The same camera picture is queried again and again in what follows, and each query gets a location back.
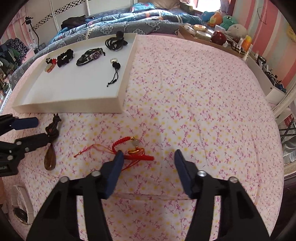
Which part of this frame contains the blue plush toy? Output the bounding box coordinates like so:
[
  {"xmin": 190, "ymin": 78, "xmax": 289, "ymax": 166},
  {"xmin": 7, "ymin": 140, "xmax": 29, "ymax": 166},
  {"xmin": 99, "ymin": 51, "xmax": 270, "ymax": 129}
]
[{"xmin": 201, "ymin": 11, "xmax": 215, "ymax": 22}]

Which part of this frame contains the red string bracelet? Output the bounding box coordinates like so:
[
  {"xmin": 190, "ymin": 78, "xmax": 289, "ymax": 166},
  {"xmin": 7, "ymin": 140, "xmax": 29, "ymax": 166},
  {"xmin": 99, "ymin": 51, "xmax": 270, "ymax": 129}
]
[{"xmin": 73, "ymin": 136, "xmax": 155, "ymax": 172}]

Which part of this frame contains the red round jar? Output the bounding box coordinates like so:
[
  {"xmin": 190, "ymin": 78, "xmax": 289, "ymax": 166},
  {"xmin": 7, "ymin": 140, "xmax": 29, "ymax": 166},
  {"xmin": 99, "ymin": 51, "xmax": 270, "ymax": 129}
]
[{"xmin": 211, "ymin": 31, "xmax": 227, "ymax": 46}]

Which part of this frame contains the black clothing on bed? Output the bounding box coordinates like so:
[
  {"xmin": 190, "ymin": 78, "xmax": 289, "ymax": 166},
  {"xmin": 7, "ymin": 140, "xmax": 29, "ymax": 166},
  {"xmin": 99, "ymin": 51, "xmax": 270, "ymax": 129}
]
[{"xmin": 61, "ymin": 15, "xmax": 86, "ymax": 30}]

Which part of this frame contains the green plush toy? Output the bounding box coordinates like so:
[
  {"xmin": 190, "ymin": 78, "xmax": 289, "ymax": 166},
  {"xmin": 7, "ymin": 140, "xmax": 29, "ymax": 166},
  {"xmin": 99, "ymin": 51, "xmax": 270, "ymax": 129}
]
[{"xmin": 220, "ymin": 15, "xmax": 237, "ymax": 31}]

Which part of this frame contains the pink floral tablecloth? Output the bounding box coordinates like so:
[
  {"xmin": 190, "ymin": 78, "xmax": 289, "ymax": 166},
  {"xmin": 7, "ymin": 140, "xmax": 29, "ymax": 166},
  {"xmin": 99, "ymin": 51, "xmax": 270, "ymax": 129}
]
[{"xmin": 1, "ymin": 35, "xmax": 283, "ymax": 240}]

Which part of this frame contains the orange bottle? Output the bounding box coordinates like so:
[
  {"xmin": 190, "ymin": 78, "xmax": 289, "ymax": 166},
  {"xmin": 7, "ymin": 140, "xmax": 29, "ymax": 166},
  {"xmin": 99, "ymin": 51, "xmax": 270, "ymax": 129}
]
[{"xmin": 241, "ymin": 35, "xmax": 252, "ymax": 52}]

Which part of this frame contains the orange plush toy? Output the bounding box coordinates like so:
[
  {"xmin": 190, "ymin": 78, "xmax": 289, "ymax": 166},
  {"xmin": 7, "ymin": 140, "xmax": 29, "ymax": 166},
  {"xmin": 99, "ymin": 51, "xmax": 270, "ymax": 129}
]
[{"xmin": 207, "ymin": 11, "xmax": 223, "ymax": 27}]

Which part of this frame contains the grey patterned bed sheet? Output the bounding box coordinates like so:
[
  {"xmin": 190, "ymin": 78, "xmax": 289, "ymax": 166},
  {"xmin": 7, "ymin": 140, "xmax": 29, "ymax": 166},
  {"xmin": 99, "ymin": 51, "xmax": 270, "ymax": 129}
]
[{"xmin": 9, "ymin": 20, "xmax": 181, "ymax": 89}]

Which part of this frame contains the black cord necklace bundle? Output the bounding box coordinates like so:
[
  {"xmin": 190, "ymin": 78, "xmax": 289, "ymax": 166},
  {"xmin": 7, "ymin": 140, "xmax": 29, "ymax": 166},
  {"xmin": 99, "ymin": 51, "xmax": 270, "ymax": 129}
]
[{"xmin": 75, "ymin": 47, "xmax": 106, "ymax": 66}]

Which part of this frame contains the white plush toy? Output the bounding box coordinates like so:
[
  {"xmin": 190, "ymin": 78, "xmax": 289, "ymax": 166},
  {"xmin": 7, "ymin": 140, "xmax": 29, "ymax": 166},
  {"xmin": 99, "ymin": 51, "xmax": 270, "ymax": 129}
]
[{"xmin": 226, "ymin": 24, "xmax": 247, "ymax": 39}]

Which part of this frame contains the cardboard box of cosmetics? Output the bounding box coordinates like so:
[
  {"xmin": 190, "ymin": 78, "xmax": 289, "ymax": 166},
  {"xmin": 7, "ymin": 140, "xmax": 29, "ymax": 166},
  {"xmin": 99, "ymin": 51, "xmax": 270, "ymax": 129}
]
[{"xmin": 178, "ymin": 26, "xmax": 245, "ymax": 58}]

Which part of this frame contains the brown stone pendant cord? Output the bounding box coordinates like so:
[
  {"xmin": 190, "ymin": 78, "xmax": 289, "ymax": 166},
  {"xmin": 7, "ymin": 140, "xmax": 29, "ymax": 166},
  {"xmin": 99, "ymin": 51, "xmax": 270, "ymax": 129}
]
[{"xmin": 43, "ymin": 113, "xmax": 62, "ymax": 171}]

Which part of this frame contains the beige pillow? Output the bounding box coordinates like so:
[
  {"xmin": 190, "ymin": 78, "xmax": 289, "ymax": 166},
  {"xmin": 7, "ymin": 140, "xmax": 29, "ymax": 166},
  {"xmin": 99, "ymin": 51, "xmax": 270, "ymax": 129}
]
[{"xmin": 150, "ymin": 0, "xmax": 181, "ymax": 9}]

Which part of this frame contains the white foam tray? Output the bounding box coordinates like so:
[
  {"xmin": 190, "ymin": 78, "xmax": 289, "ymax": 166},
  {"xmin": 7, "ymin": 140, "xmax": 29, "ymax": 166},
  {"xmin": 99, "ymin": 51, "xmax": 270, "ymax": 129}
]
[{"xmin": 12, "ymin": 33, "xmax": 137, "ymax": 113}]

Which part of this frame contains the white shelf unit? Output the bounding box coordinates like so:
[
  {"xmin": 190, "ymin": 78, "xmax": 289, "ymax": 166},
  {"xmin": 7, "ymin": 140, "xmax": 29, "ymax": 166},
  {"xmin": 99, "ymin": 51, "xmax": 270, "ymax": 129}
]
[{"xmin": 246, "ymin": 57, "xmax": 285, "ymax": 105}]

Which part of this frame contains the black tripod stand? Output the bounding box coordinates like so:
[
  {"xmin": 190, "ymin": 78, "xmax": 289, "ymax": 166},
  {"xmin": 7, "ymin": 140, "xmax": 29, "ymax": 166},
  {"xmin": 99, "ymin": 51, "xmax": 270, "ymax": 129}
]
[{"xmin": 21, "ymin": 16, "xmax": 46, "ymax": 53}]

